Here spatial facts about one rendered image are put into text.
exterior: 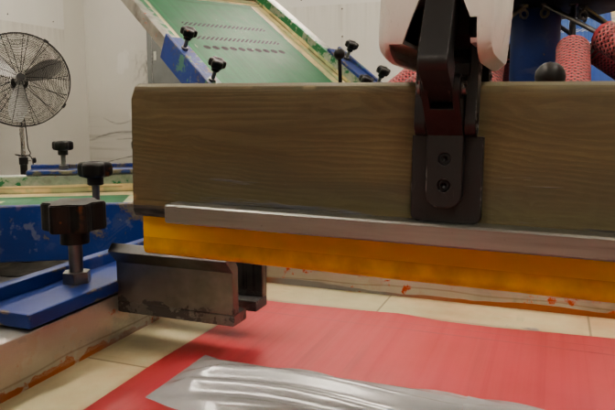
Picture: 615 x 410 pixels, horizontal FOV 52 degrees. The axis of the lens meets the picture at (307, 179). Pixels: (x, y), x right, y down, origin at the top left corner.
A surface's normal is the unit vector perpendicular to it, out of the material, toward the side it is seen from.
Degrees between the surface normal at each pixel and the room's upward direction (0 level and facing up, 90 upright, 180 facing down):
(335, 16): 90
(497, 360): 0
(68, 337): 90
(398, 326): 0
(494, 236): 90
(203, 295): 90
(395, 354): 0
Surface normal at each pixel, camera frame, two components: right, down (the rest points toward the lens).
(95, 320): 0.93, 0.04
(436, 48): -0.31, -0.39
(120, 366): 0.00, -0.99
